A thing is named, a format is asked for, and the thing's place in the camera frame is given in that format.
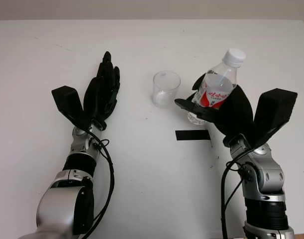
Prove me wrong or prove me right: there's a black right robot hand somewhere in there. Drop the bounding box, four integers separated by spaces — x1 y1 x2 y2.
174 74 255 148

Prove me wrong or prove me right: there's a clear water bottle red label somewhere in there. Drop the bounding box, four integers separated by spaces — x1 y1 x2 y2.
187 48 247 125

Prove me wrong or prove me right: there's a clear plastic cup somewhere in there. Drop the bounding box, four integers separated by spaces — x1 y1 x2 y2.
152 70 181 109

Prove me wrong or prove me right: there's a black tape strip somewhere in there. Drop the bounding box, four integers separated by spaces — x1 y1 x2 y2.
175 129 210 142

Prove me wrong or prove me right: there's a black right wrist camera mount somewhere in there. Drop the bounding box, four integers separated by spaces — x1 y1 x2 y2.
251 88 299 150

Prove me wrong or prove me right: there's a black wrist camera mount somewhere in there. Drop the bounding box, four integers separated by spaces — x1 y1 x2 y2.
251 88 299 150
51 85 93 130

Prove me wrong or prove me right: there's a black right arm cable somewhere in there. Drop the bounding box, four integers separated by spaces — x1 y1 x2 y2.
220 148 255 239

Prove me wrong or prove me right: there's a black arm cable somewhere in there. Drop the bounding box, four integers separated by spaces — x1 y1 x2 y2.
220 148 255 239
86 128 116 235

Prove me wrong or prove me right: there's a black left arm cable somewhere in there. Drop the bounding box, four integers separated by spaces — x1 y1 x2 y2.
86 128 116 235

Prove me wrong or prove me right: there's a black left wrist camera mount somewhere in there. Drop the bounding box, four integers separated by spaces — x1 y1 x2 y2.
51 85 93 130

